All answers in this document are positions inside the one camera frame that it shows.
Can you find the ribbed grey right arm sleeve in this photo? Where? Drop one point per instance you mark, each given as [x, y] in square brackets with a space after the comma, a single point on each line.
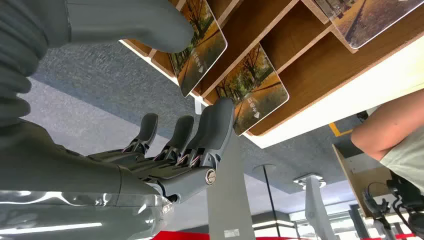
[16, 49]

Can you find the yellow floor tape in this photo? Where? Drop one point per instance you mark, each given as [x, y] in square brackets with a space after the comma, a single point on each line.
[336, 130]

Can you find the autumn trees picture card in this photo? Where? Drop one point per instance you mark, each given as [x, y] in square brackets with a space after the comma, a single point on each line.
[255, 89]
[202, 49]
[364, 20]

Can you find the red barrier strip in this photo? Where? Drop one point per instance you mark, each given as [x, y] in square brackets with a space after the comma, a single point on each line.
[179, 236]

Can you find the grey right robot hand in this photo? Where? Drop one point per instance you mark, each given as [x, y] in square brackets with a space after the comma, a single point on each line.
[66, 175]

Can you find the grey desk leg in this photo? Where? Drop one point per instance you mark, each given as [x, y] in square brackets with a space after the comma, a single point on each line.
[228, 205]

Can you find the brown wooden board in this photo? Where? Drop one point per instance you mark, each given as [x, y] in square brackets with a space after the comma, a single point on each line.
[361, 185]

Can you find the black pole with round base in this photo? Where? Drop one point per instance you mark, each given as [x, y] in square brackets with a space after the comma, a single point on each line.
[270, 198]

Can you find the wooden card rack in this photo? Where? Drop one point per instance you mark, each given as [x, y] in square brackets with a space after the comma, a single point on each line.
[308, 66]

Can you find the person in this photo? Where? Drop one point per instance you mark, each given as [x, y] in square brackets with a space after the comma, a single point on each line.
[407, 155]

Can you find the white stand column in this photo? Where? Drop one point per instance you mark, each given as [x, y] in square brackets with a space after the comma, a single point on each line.
[316, 208]

